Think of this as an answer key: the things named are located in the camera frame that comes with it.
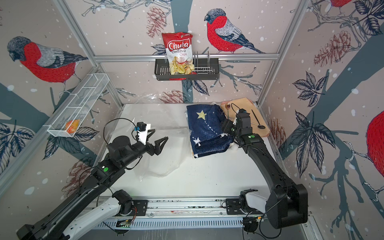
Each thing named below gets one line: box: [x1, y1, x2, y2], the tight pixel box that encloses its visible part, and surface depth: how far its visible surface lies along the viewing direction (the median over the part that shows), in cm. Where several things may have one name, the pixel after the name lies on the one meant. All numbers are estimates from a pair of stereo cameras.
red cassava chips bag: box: [161, 32, 195, 75], surface depth 85 cm
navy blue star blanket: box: [186, 104, 234, 158], surface depth 85 cm
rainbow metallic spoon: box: [225, 103, 231, 119], surface depth 120 cm
